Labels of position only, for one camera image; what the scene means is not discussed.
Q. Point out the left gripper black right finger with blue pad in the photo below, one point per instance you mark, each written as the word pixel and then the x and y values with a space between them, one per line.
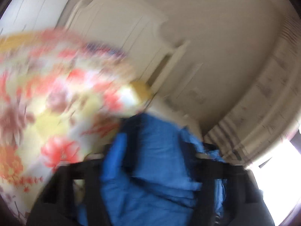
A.
pixel 243 204

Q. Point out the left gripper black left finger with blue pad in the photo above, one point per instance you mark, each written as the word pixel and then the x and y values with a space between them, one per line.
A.
pixel 84 193

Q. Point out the blue quilted puffer jacket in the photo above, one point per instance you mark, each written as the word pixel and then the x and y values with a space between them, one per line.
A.
pixel 155 173

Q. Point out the patterned beige curtain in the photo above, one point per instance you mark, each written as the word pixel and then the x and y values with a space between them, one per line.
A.
pixel 269 112

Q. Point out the floral yellow pink duvet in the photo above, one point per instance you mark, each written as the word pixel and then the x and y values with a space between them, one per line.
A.
pixel 62 99

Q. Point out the white nightstand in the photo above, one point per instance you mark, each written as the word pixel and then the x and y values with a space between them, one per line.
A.
pixel 163 109

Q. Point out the white wooden headboard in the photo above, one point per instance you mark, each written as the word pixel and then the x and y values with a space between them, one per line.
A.
pixel 134 27

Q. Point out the white wardrobe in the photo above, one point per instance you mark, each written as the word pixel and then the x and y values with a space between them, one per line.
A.
pixel 28 15

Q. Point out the wall power socket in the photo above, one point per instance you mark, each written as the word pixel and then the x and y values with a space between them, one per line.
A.
pixel 196 95

